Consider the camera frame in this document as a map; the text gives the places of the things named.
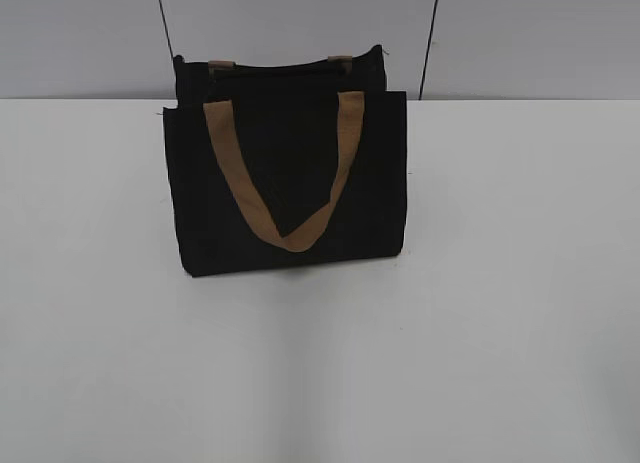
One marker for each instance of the black tote bag tan handles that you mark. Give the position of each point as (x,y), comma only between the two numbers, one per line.
(278,167)

